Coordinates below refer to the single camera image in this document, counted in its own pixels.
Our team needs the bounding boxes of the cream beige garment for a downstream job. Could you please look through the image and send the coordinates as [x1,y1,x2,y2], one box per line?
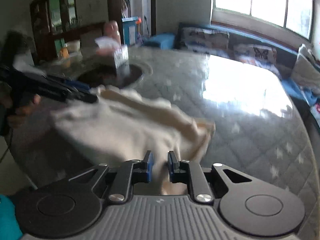
[50,87,215,195]

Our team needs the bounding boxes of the person's left hand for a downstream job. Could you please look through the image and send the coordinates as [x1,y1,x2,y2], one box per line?
[7,94,41,128]

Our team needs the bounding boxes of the round black induction cooktop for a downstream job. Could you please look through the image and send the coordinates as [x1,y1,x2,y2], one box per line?
[77,63,143,88]

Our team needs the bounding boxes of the orange cup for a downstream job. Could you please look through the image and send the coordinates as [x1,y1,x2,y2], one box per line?
[59,47,69,59]

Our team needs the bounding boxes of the white ceramic bowl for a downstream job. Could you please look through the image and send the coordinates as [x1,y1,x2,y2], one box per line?
[66,40,81,53]

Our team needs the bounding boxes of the dark wooden side table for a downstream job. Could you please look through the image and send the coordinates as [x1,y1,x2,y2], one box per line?
[46,22,105,56]

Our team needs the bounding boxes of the white tissue box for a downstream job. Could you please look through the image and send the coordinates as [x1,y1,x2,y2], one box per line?
[95,36,129,69]

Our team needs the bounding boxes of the pink cat thermos jug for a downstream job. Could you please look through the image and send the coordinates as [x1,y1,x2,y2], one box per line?
[104,21,121,44]

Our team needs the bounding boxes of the dark wooden glass cabinet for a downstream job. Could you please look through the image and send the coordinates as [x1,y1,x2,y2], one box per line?
[30,0,78,61]

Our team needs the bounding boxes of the blue plastic storage cart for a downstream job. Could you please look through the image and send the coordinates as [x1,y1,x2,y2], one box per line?
[122,16,141,46]

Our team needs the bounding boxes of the blue cushion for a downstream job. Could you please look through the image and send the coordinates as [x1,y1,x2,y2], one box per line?
[142,33,176,50]

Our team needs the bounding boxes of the butterfly print pillow left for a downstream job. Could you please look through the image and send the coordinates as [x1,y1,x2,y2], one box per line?
[177,27,229,55]

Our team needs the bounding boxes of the butterfly print pillow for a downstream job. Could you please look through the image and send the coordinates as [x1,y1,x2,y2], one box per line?
[233,44,281,79]
[177,27,229,55]

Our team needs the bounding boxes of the grey white cushion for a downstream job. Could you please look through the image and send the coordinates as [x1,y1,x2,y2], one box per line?
[291,44,319,95]

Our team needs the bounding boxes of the butterfly print pillow right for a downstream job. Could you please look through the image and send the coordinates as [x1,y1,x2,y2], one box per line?
[233,44,281,79]

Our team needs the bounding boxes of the teal sofa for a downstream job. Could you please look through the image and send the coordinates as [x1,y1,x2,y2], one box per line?
[175,23,319,120]

